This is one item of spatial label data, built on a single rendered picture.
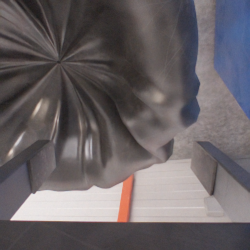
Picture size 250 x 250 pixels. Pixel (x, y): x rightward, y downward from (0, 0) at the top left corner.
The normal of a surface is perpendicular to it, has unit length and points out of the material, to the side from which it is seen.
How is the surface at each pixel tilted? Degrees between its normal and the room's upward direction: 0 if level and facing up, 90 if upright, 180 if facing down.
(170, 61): 19
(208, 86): 0
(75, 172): 55
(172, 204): 90
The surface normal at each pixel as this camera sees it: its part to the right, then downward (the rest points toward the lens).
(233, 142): -0.12, 0.61
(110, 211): -0.25, -0.78
